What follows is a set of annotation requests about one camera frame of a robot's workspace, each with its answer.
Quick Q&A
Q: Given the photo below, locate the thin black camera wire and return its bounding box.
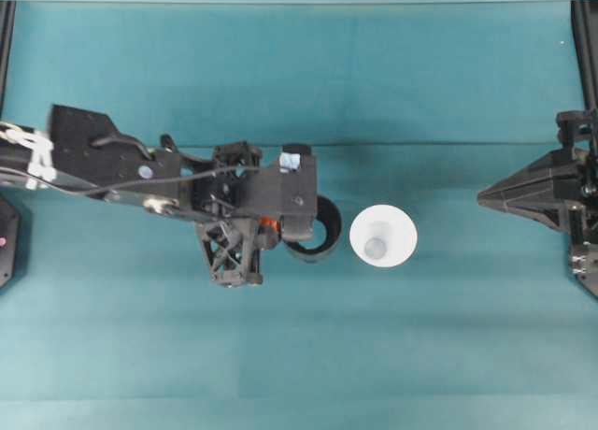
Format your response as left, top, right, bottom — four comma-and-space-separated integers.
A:
64, 165, 286, 199

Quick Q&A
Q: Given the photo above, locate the black table frame rail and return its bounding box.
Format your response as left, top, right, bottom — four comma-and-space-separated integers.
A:
570, 0, 598, 111
0, 0, 18, 118

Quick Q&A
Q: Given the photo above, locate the white paper cup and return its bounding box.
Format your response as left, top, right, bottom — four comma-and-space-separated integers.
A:
349, 204, 419, 269

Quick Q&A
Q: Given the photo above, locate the blue-green table cloth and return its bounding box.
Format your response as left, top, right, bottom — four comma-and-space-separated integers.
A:
0, 0, 598, 430

